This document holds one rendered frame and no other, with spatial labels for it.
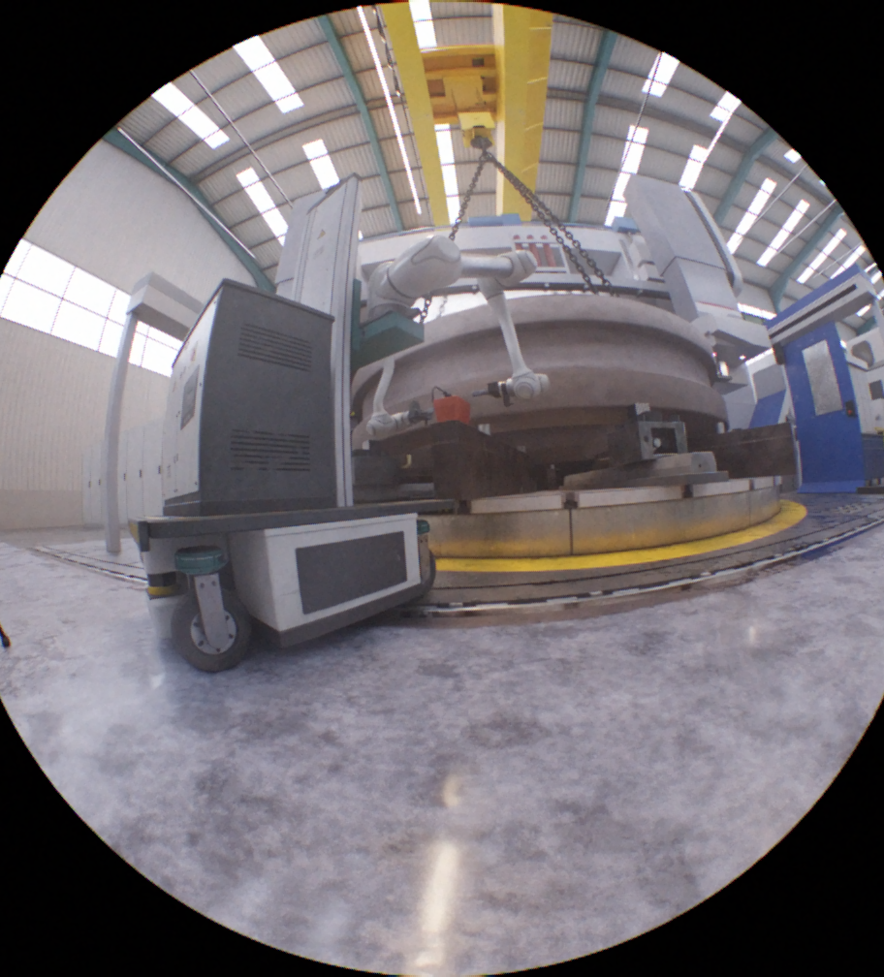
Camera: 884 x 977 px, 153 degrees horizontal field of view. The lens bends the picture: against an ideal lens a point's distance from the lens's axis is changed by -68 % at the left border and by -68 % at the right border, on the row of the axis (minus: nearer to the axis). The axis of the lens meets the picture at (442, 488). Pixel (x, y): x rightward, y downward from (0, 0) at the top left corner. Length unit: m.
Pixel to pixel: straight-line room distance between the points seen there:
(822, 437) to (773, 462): 3.01
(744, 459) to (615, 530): 1.55
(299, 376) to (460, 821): 0.86
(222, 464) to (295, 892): 0.66
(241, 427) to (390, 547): 0.46
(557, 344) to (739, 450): 1.67
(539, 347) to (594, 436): 4.22
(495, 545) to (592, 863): 1.53
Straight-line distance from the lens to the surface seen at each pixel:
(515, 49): 11.70
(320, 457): 0.81
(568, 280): 6.69
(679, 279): 6.21
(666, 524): 1.85
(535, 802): 0.42
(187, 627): 0.71
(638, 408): 2.23
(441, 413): 1.63
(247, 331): 0.80
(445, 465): 1.54
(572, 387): 2.28
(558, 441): 6.75
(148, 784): 0.53
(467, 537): 1.74
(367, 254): 9.39
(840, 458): 5.64
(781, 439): 2.86
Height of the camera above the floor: 0.33
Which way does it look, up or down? 1 degrees up
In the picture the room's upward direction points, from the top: 4 degrees counter-clockwise
